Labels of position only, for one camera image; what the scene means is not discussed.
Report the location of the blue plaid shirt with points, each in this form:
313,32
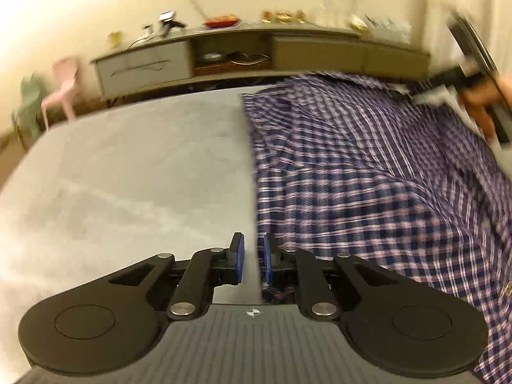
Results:
343,165

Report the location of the white box on cabinet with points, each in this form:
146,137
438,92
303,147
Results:
386,28

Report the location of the golden ornament set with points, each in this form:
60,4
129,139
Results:
283,17

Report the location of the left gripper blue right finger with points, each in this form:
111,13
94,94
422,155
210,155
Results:
269,254

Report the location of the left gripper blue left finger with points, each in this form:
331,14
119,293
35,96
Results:
236,258

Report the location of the black handheld scanner gun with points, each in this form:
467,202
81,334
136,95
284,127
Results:
168,21

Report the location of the yellow cup on cabinet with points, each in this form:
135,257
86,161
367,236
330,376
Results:
115,39

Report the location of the person right hand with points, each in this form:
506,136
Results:
475,100

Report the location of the green plastic child chair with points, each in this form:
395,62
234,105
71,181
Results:
25,118

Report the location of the long grey tv cabinet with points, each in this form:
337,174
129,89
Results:
254,51

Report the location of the red fruit plate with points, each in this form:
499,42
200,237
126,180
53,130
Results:
220,22

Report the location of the pink plastic child chair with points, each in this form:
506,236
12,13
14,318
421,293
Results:
66,73

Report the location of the clear glass cups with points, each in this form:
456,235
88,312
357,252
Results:
330,15

